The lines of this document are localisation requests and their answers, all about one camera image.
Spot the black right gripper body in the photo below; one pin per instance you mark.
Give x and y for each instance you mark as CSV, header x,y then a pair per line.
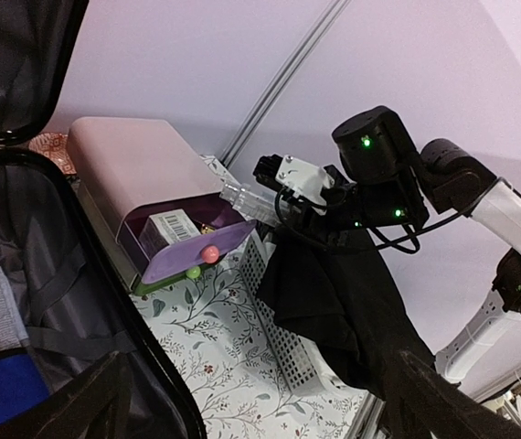
x,y
375,188

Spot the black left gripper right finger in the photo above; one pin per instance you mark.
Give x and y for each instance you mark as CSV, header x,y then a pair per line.
x,y
421,404

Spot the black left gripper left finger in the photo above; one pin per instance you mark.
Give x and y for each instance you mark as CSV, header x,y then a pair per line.
x,y
94,405

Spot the yellow Pikachu suitcase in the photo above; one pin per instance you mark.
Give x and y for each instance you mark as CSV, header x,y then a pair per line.
x,y
72,302

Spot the white plastic basket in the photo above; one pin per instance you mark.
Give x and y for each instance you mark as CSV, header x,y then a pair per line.
x,y
291,337

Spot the white barcode box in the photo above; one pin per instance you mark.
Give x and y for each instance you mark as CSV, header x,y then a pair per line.
x,y
172,226

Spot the pink purple drawer box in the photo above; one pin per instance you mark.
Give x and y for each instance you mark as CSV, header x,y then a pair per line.
x,y
133,168

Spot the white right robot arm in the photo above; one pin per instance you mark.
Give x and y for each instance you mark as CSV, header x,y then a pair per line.
x,y
457,185

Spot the blue fabric pouch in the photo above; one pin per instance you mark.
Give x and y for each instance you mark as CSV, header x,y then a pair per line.
x,y
21,384

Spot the floral table mat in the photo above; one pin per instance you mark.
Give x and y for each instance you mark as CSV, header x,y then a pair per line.
x,y
210,330

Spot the green drawer box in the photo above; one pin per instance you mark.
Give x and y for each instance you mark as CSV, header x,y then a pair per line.
x,y
142,289

